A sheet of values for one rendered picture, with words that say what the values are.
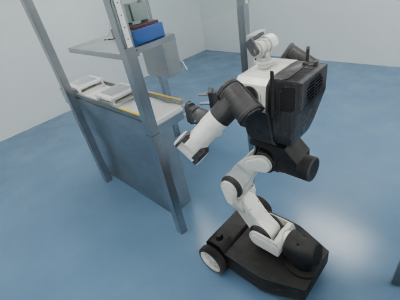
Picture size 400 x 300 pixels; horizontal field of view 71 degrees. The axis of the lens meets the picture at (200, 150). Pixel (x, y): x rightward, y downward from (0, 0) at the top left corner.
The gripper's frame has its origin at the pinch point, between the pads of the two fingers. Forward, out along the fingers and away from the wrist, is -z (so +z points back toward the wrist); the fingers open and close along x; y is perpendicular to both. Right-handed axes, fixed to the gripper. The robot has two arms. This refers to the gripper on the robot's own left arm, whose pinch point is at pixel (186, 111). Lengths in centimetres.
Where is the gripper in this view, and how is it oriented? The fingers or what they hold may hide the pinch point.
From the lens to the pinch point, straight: 151.8
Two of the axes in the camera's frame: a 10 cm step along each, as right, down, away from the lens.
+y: 7.7, -4.6, 4.5
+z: 6.2, 3.5, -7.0
